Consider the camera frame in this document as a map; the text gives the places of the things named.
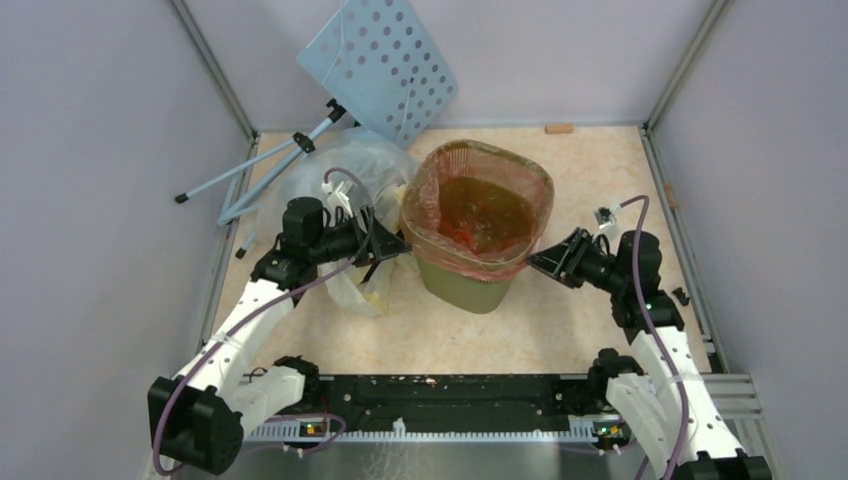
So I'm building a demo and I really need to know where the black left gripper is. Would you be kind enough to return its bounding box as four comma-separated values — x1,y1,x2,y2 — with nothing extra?
309,204,411,267

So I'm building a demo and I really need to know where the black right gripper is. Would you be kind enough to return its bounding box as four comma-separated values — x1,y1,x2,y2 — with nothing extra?
524,227,627,295

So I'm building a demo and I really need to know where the large translucent white plastic bag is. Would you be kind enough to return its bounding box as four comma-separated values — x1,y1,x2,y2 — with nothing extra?
255,127,420,317

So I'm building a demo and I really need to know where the red translucent trash bag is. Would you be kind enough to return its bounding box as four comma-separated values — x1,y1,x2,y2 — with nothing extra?
399,140,556,284

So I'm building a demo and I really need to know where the green mesh trash bin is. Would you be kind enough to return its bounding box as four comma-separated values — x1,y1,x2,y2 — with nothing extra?
400,139,556,316

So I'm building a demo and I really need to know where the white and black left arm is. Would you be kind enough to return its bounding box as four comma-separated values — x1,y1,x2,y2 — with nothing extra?
147,197,411,476

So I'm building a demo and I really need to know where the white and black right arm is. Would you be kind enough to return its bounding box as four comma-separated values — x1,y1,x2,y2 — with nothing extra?
526,228,773,479

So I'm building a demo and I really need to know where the small black clip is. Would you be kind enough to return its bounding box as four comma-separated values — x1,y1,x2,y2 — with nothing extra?
672,287,691,307

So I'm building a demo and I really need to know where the light blue perforated music stand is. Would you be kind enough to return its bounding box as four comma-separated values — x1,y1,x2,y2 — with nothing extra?
174,0,460,261

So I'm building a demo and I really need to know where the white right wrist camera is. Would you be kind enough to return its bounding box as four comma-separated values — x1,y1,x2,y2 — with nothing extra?
594,204,623,235

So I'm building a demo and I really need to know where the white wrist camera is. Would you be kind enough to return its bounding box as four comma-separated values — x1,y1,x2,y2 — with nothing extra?
594,204,623,235
321,180,355,217

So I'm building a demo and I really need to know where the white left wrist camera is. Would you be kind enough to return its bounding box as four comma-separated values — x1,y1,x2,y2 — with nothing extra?
321,180,355,217

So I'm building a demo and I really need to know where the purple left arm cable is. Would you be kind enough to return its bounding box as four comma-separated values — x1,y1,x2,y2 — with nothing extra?
150,166,376,477

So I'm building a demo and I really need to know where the wooden block by wall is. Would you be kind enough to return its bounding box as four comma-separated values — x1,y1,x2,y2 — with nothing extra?
544,123,574,135

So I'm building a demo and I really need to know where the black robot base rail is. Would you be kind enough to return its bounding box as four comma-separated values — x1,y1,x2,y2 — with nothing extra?
274,356,612,434

